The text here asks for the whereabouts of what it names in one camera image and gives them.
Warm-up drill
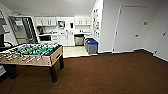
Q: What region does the wall switch plate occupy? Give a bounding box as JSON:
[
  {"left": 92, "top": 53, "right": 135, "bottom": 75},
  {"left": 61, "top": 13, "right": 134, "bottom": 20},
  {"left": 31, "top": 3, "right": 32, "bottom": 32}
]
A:
[{"left": 142, "top": 21, "right": 149, "bottom": 26}]

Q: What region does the plain white door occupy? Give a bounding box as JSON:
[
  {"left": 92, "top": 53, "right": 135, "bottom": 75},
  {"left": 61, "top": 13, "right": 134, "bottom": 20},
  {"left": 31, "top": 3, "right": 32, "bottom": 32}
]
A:
[{"left": 112, "top": 4, "right": 148, "bottom": 54}]

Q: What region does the notice poster board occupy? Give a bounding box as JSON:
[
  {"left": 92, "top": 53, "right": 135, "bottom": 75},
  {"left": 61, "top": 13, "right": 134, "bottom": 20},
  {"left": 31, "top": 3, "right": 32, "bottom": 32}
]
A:
[{"left": 92, "top": 7, "right": 101, "bottom": 40}]

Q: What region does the dark refrigerator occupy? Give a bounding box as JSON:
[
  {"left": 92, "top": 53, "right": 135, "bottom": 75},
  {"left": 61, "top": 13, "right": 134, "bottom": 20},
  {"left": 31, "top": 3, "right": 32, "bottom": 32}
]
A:
[{"left": 7, "top": 15, "right": 39, "bottom": 46}]

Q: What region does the white two-door wall cabinet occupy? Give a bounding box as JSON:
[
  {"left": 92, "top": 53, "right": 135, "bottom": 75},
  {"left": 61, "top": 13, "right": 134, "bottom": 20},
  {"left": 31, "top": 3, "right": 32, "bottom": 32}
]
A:
[{"left": 33, "top": 16, "right": 58, "bottom": 27}]

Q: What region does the white sink base cabinet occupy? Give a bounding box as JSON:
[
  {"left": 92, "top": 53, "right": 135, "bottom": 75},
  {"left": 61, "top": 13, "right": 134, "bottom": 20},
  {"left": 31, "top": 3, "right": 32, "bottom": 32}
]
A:
[{"left": 56, "top": 34, "right": 76, "bottom": 47}]

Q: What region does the white door with sign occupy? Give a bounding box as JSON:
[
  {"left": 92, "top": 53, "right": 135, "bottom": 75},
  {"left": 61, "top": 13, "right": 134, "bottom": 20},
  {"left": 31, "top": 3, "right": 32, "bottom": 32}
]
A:
[{"left": 154, "top": 9, "right": 168, "bottom": 63}]

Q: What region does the white three-door wall cabinet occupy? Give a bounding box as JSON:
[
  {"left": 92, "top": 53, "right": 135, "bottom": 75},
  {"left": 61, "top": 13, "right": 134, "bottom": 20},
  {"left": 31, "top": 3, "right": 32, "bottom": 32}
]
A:
[{"left": 73, "top": 16, "right": 92, "bottom": 27}]

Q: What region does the foosball gaming table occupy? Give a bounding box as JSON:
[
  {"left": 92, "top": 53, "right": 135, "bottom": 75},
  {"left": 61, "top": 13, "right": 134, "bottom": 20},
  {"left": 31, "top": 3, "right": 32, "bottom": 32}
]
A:
[{"left": 0, "top": 41, "right": 65, "bottom": 84}]

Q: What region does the grey bin green lid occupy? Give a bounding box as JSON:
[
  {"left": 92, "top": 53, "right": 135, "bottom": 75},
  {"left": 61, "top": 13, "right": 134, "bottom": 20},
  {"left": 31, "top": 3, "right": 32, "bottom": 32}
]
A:
[{"left": 84, "top": 37, "right": 96, "bottom": 53}]

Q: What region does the grey bin blue lid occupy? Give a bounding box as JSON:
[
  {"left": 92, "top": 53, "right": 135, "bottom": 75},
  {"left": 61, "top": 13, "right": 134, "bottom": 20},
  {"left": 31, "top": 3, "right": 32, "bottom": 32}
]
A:
[{"left": 87, "top": 39, "right": 100, "bottom": 56}]

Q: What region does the dark coffee machine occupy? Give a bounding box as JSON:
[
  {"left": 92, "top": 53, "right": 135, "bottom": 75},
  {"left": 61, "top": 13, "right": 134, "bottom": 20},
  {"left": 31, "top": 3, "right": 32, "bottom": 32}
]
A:
[{"left": 36, "top": 25, "right": 46, "bottom": 36}]

